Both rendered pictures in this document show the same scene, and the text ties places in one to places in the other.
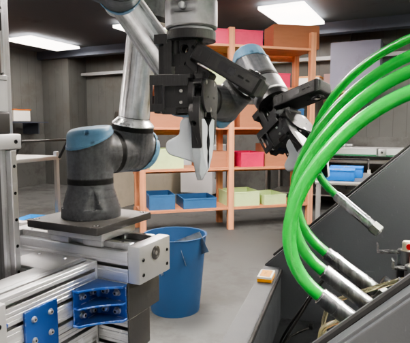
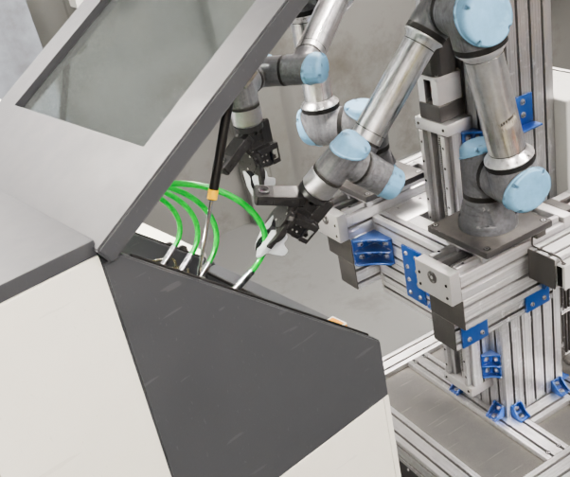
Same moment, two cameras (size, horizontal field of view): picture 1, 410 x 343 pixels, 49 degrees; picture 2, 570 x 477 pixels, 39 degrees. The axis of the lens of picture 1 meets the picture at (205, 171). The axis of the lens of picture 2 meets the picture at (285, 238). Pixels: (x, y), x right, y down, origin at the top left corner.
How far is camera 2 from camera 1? 2.50 m
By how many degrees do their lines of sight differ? 120
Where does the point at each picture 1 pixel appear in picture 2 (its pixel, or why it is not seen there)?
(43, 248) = not seen: hidden behind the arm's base
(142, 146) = (489, 184)
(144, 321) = (447, 328)
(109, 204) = (463, 219)
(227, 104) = not seen: hidden behind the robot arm
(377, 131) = not seen: outside the picture
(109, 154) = (466, 174)
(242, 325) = (275, 297)
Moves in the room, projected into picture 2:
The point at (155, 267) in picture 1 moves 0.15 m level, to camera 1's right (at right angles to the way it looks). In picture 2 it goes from (433, 289) to (408, 321)
